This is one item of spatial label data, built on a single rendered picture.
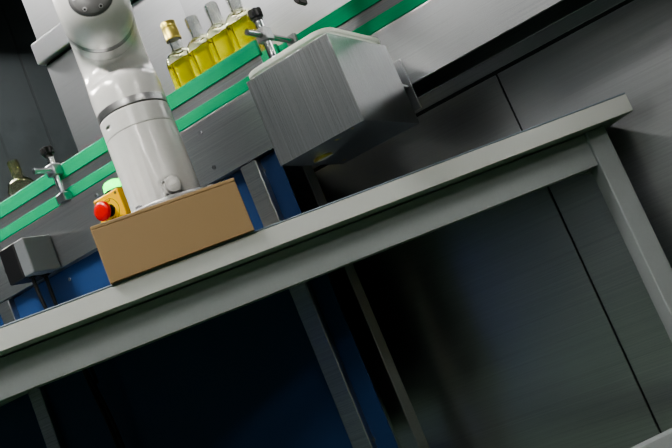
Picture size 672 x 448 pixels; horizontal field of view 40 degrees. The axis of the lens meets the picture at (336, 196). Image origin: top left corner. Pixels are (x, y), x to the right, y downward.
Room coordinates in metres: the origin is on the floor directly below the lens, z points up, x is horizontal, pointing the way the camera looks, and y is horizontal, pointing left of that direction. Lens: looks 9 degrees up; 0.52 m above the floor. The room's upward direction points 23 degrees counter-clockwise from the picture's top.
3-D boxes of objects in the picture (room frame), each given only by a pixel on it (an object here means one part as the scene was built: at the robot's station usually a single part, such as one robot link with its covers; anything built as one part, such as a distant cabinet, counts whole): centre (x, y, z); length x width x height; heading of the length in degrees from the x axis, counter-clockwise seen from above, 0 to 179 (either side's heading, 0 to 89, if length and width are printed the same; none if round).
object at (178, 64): (1.94, 0.19, 1.16); 0.06 x 0.06 x 0.21; 64
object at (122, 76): (1.55, 0.27, 1.14); 0.19 x 0.12 x 0.24; 11
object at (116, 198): (1.84, 0.41, 0.96); 0.07 x 0.07 x 0.07; 63
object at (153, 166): (1.51, 0.26, 0.93); 0.19 x 0.19 x 0.18
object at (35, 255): (1.96, 0.66, 0.96); 0.08 x 0.08 x 0.08; 63
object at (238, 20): (1.86, 0.04, 1.16); 0.06 x 0.06 x 0.21; 63
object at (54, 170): (1.93, 0.55, 1.11); 0.07 x 0.04 x 0.13; 153
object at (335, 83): (1.58, -0.07, 0.92); 0.27 x 0.17 x 0.15; 153
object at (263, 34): (1.70, 0.00, 1.12); 0.17 x 0.03 x 0.12; 153
